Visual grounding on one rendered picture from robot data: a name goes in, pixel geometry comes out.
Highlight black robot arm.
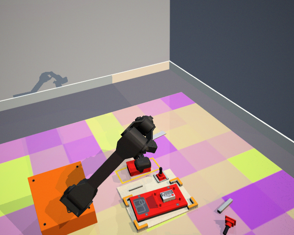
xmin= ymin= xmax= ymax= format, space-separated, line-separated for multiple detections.
xmin=60 ymin=115 xmax=157 ymax=217

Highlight grey rectangular bar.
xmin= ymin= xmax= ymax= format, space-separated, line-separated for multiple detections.
xmin=217 ymin=198 xmax=233 ymax=214

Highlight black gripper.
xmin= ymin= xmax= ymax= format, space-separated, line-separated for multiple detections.
xmin=133 ymin=152 xmax=151 ymax=173

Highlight grey flat bar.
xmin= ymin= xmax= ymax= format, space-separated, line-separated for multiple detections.
xmin=153 ymin=131 xmax=166 ymax=140

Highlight red box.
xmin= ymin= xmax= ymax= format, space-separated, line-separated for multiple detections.
xmin=126 ymin=160 xmax=151 ymax=176

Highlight black and red joystick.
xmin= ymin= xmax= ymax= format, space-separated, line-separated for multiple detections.
xmin=156 ymin=167 xmax=166 ymax=181

